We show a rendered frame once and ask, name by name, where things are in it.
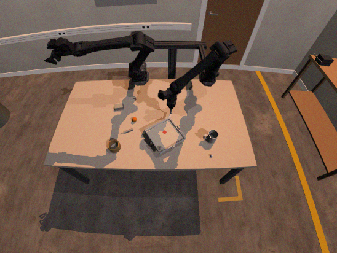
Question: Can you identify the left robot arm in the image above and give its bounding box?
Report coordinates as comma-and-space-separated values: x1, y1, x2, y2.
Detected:
158, 40, 237, 102

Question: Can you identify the black mug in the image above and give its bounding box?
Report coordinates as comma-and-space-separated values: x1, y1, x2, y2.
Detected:
203, 130, 218, 143

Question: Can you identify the dark brown hollow cylinder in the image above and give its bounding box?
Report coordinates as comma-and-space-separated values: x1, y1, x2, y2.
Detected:
108, 139, 121, 153

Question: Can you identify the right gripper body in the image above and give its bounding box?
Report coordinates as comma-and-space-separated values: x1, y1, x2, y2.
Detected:
50, 50, 62, 63

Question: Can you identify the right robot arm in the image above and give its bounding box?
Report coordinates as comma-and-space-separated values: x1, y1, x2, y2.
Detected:
47, 31, 155, 82

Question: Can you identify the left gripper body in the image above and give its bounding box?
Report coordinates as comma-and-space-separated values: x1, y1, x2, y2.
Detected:
167, 95, 177, 106

